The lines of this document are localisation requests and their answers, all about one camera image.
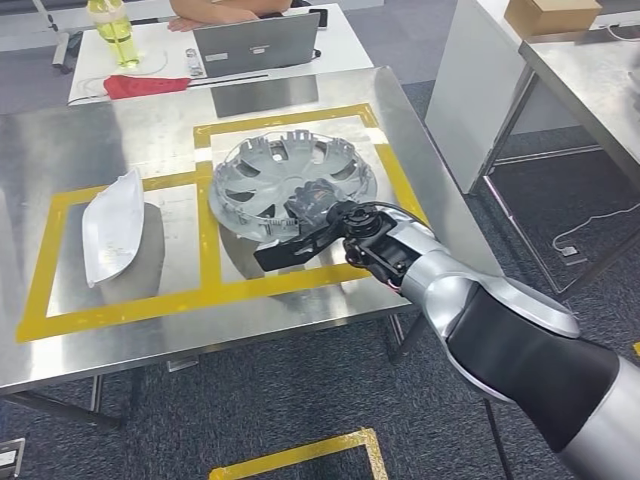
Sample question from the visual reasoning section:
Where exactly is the yellow drink bottle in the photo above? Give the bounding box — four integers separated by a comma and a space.
87, 0, 141, 69

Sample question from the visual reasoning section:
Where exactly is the yellow tape on workbench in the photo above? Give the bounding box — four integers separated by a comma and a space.
14, 102, 431, 344

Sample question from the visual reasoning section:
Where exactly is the red cloth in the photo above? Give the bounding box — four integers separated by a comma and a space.
103, 74, 193, 102

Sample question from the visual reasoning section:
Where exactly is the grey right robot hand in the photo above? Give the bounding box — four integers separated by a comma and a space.
285, 178, 351, 230

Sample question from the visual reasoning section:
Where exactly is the grey laptop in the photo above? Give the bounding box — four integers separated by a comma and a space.
192, 13, 322, 79

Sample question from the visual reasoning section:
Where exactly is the silver wheel cover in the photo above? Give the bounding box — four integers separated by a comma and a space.
208, 129, 378, 244

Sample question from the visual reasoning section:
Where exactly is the seated person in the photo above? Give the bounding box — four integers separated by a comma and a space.
167, 0, 294, 33

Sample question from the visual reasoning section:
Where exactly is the stainless steel workbench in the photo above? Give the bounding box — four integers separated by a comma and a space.
0, 66, 505, 432

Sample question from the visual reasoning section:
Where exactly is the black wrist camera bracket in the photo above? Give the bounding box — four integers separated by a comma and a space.
294, 205, 351, 256

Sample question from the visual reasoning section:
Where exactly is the white object on workbench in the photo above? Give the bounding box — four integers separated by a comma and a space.
81, 167, 146, 289

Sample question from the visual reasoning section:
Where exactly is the stainless steel table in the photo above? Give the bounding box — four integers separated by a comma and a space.
482, 0, 640, 296

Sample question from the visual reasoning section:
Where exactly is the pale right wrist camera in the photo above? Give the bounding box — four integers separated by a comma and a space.
253, 238, 306, 274

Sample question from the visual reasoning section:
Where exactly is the brown cardboard box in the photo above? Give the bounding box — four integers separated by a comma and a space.
503, 0, 604, 40

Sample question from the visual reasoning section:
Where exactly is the white desk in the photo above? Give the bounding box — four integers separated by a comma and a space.
67, 3, 375, 107

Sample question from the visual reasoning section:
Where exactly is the white cabinet panel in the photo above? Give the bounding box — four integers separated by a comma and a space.
425, 0, 534, 195

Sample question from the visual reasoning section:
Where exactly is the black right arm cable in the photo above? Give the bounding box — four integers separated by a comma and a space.
484, 397, 516, 480

